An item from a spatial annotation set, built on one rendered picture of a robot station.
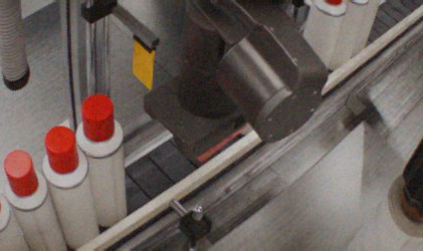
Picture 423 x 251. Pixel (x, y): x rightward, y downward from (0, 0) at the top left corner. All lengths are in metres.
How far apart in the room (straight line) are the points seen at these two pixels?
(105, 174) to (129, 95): 0.31
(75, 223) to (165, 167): 0.19
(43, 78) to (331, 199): 0.49
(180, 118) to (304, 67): 0.15
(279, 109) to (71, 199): 0.25
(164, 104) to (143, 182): 0.24
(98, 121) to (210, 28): 0.16
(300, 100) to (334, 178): 0.38
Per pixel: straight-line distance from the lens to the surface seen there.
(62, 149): 0.50
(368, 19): 0.88
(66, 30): 0.66
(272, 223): 0.71
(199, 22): 0.43
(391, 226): 0.55
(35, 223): 0.55
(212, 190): 0.73
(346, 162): 0.79
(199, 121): 0.50
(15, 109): 0.88
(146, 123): 0.67
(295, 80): 0.38
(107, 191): 0.61
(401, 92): 1.01
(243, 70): 0.40
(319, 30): 0.77
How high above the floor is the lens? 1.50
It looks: 52 degrees down
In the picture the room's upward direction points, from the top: 10 degrees clockwise
